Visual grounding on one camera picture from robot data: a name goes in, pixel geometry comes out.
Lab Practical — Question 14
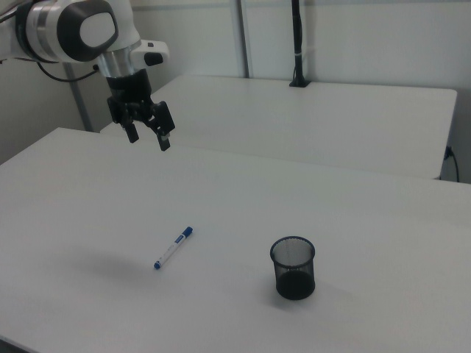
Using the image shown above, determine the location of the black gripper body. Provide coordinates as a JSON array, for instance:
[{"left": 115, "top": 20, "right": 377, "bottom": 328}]
[{"left": 105, "top": 68, "right": 166, "bottom": 128}]

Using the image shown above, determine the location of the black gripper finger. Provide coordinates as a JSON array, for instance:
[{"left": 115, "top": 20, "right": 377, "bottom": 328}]
[
  {"left": 124, "top": 120, "right": 140, "bottom": 144},
  {"left": 149, "top": 100, "right": 177, "bottom": 152}
]

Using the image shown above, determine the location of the white marker with blue cap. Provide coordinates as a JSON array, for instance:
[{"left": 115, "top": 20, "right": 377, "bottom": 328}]
[{"left": 153, "top": 226, "right": 195, "bottom": 270}]

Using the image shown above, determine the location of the white background table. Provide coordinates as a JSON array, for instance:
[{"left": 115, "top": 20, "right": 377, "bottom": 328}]
[{"left": 99, "top": 74, "right": 458, "bottom": 181}]

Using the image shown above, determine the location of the black clamp-mounted pole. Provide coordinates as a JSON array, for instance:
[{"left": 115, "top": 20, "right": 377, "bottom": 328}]
[{"left": 288, "top": 0, "right": 312, "bottom": 88}]

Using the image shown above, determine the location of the black mesh pen cup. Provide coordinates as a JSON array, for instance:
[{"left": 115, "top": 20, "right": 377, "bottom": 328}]
[{"left": 269, "top": 235, "right": 317, "bottom": 301}]

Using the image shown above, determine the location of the slim grey partition post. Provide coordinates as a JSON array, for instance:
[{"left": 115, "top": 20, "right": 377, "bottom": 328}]
[{"left": 63, "top": 62, "right": 93, "bottom": 133}]

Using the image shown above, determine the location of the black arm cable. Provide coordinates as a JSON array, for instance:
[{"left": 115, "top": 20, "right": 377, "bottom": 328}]
[{"left": 35, "top": 60, "right": 102, "bottom": 83}]

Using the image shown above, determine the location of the wide grey partition post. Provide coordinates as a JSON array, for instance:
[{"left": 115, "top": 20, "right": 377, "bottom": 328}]
[{"left": 234, "top": 0, "right": 255, "bottom": 79}]

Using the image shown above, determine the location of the black wall cable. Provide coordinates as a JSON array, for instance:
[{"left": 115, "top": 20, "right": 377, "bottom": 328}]
[{"left": 445, "top": 146, "right": 461, "bottom": 182}]

